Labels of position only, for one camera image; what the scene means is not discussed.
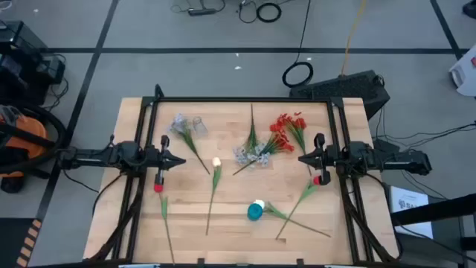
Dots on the red artificial tulip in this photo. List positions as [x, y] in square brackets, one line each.
[308, 190]
[158, 188]

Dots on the orange shop vacuum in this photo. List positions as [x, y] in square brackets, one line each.
[31, 143]

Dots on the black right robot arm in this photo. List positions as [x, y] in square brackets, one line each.
[390, 158]

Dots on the black metal table frame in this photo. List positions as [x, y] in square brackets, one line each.
[241, 99]

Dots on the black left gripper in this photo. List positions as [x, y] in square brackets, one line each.
[164, 141]

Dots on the clear glass vase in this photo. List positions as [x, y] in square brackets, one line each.
[200, 126]

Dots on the white printed sign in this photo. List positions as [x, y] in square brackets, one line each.
[409, 216]

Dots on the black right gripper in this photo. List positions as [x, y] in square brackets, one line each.
[320, 141]

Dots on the orange vacuum cleaner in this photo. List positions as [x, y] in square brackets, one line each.
[63, 132]

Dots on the white artificial tulip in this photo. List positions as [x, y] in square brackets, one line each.
[259, 203]

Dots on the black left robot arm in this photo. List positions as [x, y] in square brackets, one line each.
[96, 156]

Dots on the black equipment stack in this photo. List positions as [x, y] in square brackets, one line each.
[18, 63]

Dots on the teal patterned glass vase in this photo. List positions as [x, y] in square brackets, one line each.
[254, 213]

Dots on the white box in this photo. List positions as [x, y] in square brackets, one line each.
[465, 74]

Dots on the black computer case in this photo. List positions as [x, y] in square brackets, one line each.
[342, 89]

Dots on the white blossom flower bunch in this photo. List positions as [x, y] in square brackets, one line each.
[252, 137]
[189, 139]

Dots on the yellow tulip flower stem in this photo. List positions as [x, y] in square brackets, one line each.
[216, 162]

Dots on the black power strip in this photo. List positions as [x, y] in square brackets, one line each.
[202, 12]

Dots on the black beam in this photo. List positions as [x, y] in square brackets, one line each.
[435, 212]

